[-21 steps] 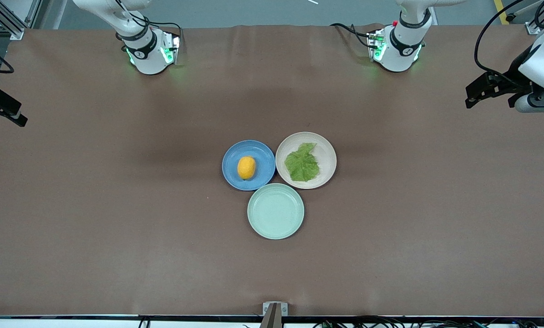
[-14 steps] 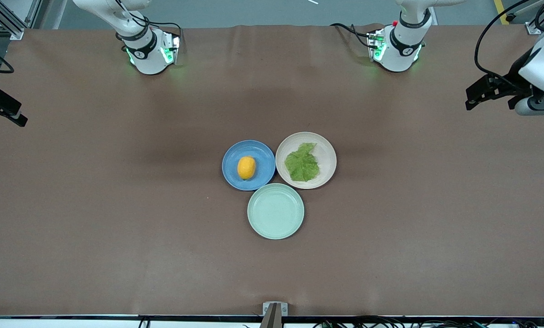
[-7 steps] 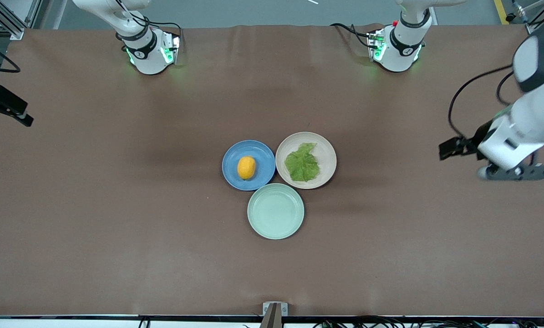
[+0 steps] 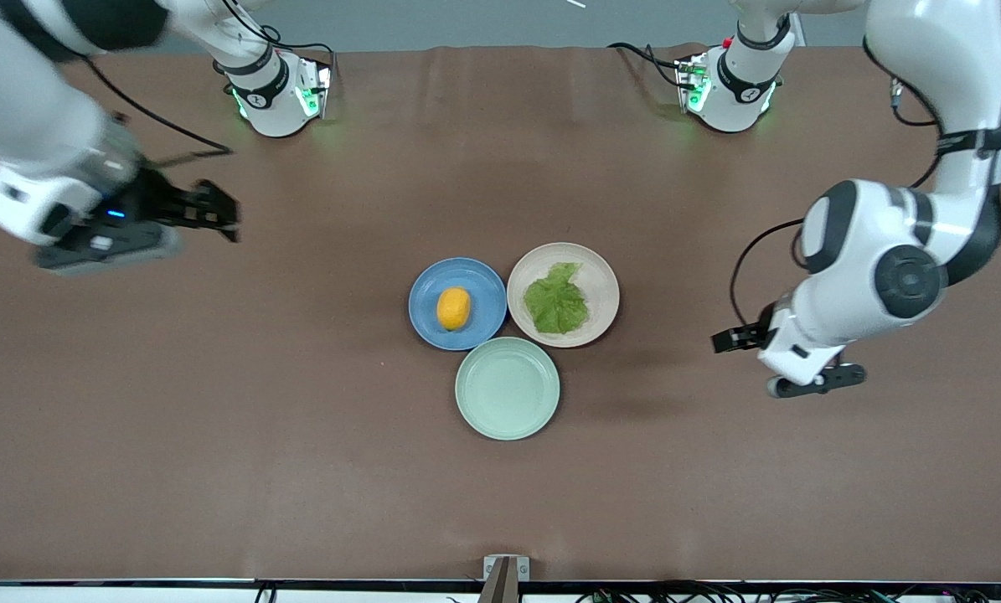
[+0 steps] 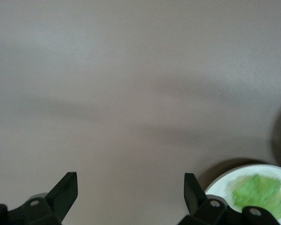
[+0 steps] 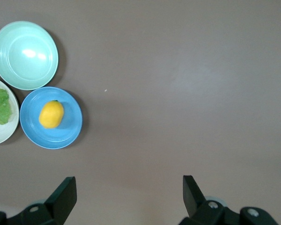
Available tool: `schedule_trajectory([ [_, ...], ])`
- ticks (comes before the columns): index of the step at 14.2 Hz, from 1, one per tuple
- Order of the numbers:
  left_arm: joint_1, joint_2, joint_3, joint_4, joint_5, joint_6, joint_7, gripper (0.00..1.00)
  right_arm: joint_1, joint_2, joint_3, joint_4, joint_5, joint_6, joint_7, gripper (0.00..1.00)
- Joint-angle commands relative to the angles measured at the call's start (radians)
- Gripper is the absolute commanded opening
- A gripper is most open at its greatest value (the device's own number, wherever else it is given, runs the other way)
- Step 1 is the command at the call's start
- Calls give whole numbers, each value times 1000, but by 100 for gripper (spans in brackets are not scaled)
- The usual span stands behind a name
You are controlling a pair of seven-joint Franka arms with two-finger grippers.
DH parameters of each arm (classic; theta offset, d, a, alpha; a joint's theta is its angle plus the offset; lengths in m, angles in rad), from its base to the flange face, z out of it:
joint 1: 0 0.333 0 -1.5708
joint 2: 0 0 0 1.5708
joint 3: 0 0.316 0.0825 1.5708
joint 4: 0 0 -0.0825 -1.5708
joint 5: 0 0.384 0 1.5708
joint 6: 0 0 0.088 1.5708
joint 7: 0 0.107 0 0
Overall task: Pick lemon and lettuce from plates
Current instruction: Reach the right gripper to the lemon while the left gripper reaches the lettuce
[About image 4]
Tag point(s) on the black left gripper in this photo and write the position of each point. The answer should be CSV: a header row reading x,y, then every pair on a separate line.
x,y
753,334

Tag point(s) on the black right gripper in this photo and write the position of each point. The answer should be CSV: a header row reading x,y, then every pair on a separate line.
x,y
158,206

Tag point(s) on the yellow lemon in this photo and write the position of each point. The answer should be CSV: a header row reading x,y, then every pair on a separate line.
x,y
453,308

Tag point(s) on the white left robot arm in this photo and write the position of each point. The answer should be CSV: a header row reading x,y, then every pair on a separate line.
x,y
944,84

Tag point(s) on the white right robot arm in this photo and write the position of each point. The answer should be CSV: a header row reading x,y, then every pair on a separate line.
x,y
31,117

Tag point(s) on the green lettuce leaf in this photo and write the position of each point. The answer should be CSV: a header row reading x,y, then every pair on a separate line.
x,y
557,303

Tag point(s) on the beige plate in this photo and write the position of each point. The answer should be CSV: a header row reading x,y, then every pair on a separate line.
x,y
601,285

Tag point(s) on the brown table cover sheet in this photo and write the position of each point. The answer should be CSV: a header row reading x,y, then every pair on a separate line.
x,y
215,419

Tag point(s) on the light green plate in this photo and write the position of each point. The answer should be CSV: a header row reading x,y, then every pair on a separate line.
x,y
507,389

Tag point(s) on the blue plate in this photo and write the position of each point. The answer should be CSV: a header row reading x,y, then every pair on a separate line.
x,y
479,285

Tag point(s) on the grey metal mount bracket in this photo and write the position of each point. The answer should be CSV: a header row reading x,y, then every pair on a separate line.
x,y
505,578

